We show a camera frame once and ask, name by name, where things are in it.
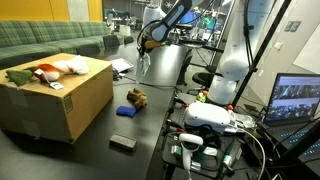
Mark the white VR controller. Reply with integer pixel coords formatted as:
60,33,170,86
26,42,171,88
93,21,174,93
178,133,204,173

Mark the white paper pad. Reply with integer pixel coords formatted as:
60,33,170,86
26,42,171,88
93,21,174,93
110,58,135,74

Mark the white cable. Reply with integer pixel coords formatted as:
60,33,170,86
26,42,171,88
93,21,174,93
233,128,268,180

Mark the brown plush animal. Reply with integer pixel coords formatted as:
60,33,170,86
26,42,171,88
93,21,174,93
126,88,149,110

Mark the green bottle with orange cap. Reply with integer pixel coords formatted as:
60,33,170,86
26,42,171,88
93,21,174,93
195,90,208,104

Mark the white VR headset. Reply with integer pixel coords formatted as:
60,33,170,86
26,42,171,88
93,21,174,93
182,101,236,134

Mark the red white plush toy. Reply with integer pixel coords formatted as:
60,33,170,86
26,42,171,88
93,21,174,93
52,54,90,76

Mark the black office chair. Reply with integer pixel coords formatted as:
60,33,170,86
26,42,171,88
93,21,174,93
191,64,218,89

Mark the green plaid sofa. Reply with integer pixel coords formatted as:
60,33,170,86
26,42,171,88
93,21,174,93
0,20,113,68

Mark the black stand pole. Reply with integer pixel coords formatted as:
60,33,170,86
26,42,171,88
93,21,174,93
231,0,293,108

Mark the blue sponge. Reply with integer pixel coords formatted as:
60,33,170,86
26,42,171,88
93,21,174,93
115,105,138,118

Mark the black eraser block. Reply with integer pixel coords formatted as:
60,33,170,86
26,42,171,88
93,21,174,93
109,133,138,152

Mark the dark chair back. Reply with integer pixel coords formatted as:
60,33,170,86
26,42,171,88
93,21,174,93
102,34,121,51
76,43,101,57
123,35,135,45

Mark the black laptop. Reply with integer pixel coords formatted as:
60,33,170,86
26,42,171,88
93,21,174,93
258,73,320,161

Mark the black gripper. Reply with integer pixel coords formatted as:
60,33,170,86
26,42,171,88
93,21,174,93
137,32,153,58

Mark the grey wall switch plate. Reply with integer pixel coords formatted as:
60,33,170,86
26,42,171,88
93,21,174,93
283,20,302,33

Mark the large cardboard box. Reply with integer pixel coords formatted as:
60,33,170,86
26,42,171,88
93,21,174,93
0,52,114,144

